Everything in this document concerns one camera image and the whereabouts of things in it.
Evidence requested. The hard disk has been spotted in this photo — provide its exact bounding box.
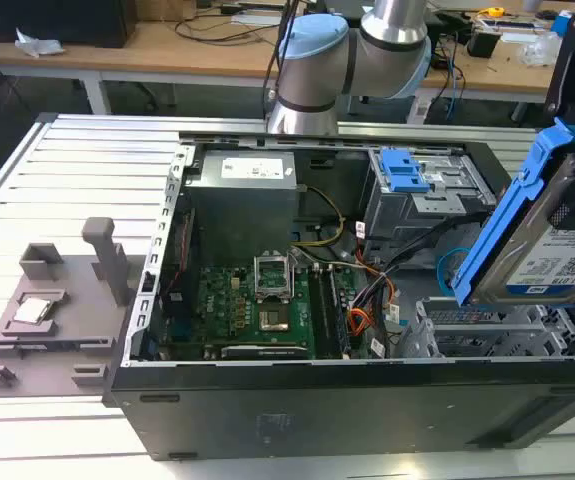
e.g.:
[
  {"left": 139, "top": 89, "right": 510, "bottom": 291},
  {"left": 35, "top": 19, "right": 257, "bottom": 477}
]
[{"left": 450, "top": 117, "right": 575, "bottom": 309}]

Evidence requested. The blue disk wire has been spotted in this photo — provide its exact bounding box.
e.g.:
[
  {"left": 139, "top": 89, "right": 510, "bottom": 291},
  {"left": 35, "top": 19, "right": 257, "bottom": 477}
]
[{"left": 438, "top": 244, "right": 486, "bottom": 294}]

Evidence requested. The silver disk bay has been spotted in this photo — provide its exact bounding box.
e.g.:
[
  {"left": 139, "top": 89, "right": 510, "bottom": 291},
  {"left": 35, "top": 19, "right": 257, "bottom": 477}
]
[{"left": 397, "top": 297, "right": 575, "bottom": 359}]

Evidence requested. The clear plastic bag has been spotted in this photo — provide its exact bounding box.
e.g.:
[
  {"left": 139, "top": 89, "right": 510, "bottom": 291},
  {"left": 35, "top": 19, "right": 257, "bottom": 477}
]
[{"left": 519, "top": 30, "right": 564, "bottom": 69}]

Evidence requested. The blue cardboard box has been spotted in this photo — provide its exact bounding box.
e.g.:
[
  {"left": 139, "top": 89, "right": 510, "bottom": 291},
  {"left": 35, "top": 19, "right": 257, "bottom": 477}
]
[{"left": 551, "top": 8, "right": 575, "bottom": 37}]

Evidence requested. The wooden desk with clutter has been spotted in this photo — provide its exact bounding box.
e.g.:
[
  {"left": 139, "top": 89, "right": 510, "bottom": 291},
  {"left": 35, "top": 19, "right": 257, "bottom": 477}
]
[{"left": 414, "top": 9, "right": 568, "bottom": 124}]

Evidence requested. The small black box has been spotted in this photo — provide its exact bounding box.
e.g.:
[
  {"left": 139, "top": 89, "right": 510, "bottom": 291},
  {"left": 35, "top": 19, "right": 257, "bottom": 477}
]
[{"left": 466, "top": 27, "right": 502, "bottom": 59}]

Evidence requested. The blue drive carrier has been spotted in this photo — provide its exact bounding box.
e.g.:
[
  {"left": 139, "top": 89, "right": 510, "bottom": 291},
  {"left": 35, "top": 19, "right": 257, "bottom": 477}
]
[{"left": 380, "top": 149, "right": 431, "bottom": 194}]

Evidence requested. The silver drive cage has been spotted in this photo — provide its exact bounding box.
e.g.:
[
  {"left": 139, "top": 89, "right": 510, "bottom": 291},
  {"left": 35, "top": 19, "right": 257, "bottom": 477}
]
[{"left": 359, "top": 148, "right": 498, "bottom": 244}]

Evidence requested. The grey power supply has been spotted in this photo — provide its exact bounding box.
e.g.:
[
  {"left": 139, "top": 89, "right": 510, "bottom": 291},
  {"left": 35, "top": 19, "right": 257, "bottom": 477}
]
[{"left": 184, "top": 151, "right": 301, "bottom": 251}]

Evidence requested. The metal socket cover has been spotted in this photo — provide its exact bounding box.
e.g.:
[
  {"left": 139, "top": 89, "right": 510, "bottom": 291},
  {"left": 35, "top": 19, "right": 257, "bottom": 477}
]
[{"left": 253, "top": 254, "right": 296, "bottom": 304}]

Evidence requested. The CPU socket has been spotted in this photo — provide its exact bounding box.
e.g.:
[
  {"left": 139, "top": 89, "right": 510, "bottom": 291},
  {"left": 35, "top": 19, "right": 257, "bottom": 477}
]
[{"left": 258, "top": 308, "right": 291, "bottom": 334}]

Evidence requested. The long wooden desk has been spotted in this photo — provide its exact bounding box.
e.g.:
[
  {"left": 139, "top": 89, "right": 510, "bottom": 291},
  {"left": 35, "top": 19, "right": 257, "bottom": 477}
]
[{"left": 0, "top": 17, "right": 288, "bottom": 117}]

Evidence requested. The black graphics card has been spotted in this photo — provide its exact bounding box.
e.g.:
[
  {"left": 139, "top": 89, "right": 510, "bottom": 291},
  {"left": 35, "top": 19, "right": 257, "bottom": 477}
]
[{"left": 220, "top": 343, "right": 314, "bottom": 360}]

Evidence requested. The green motherboard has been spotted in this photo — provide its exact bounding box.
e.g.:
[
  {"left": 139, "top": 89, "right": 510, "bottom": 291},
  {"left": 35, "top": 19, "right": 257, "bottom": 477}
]
[{"left": 159, "top": 264, "right": 368, "bottom": 360}]

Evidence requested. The black PC case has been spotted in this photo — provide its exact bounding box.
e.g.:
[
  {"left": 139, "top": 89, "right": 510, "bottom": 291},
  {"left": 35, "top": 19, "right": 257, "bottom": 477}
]
[{"left": 101, "top": 130, "right": 575, "bottom": 462}]

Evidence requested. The large black box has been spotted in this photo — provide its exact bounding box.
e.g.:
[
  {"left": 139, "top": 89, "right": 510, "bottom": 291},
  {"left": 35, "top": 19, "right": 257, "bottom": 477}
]
[{"left": 0, "top": 0, "right": 137, "bottom": 50}]

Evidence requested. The crumpled white plastic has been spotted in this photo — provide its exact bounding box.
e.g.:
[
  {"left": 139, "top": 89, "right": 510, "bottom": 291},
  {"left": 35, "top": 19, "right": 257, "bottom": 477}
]
[{"left": 14, "top": 27, "right": 67, "bottom": 59}]

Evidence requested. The grey parts rack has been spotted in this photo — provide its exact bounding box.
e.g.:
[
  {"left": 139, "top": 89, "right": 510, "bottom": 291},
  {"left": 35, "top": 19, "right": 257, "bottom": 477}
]
[{"left": 0, "top": 216, "right": 136, "bottom": 400}]

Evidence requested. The silver CPU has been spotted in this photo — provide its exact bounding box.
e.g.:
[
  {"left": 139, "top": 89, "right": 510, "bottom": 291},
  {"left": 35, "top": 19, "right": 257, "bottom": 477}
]
[{"left": 11, "top": 296, "right": 59, "bottom": 324}]

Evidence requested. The blue hanging cable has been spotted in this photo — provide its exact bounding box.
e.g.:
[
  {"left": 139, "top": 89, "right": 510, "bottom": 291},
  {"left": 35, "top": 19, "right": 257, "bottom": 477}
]
[{"left": 444, "top": 37, "right": 468, "bottom": 121}]

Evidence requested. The black wire bundle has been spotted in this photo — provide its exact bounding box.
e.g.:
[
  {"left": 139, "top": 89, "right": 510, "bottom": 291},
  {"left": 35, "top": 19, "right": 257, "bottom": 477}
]
[{"left": 351, "top": 212, "right": 491, "bottom": 311}]

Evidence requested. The yellow wire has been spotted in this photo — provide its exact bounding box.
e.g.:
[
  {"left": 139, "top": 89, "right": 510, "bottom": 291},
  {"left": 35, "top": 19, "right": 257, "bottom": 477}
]
[{"left": 290, "top": 184, "right": 347, "bottom": 250}]

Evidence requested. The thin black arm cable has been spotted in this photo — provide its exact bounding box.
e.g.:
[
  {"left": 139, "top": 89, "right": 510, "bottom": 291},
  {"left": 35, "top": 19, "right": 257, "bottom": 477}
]
[{"left": 263, "top": 0, "right": 311, "bottom": 121}]

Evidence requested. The orange wire bundle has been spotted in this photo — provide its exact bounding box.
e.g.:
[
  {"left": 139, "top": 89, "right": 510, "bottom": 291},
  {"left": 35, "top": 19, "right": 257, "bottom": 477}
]
[{"left": 348, "top": 272, "right": 399, "bottom": 337}]

